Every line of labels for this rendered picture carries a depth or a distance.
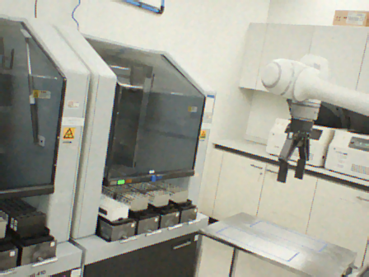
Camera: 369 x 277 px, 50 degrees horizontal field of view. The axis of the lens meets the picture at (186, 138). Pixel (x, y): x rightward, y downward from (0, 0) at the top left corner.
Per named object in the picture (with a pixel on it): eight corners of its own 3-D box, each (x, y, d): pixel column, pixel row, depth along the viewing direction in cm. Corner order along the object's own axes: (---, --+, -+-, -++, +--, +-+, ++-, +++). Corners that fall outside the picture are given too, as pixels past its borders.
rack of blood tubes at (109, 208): (71, 202, 192) (72, 190, 191) (88, 199, 200) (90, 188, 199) (110, 223, 174) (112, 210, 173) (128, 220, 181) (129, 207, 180)
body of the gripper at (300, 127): (308, 120, 128) (302, 148, 130) (318, 121, 135) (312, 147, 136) (287, 116, 133) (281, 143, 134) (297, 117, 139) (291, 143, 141)
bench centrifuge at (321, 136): (263, 153, 389) (276, 87, 380) (292, 152, 435) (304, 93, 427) (317, 168, 353) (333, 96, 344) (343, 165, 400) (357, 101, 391)
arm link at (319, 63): (300, 100, 140) (279, 97, 131) (309, 56, 138) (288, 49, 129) (328, 105, 133) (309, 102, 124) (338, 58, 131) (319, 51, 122)
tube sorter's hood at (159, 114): (43, 157, 203) (58, 31, 194) (131, 153, 250) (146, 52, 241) (107, 187, 171) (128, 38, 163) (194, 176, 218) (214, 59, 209)
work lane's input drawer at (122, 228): (28, 194, 213) (30, 178, 212) (52, 191, 224) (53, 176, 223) (117, 246, 168) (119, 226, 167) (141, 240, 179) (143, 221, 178)
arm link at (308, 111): (324, 105, 134) (320, 122, 135) (299, 100, 139) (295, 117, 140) (314, 103, 127) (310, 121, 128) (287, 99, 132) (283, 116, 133)
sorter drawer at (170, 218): (77, 189, 237) (79, 174, 235) (95, 186, 247) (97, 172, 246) (165, 232, 192) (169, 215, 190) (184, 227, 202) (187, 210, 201)
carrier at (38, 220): (41, 227, 154) (44, 212, 153) (44, 229, 153) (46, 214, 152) (12, 232, 145) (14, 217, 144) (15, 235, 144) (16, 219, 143)
